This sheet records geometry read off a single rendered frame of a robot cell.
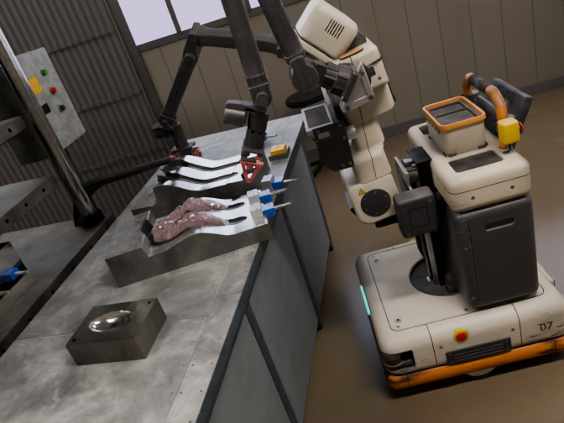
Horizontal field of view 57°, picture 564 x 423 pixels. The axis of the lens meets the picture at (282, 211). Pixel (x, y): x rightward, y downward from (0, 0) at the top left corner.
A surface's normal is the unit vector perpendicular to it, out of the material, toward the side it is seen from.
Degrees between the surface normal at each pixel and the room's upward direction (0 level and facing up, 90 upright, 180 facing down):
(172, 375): 0
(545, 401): 0
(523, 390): 0
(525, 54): 90
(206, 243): 90
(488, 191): 90
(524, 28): 90
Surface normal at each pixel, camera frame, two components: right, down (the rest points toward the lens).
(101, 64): 0.04, 0.46
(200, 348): -0.28, -0.85
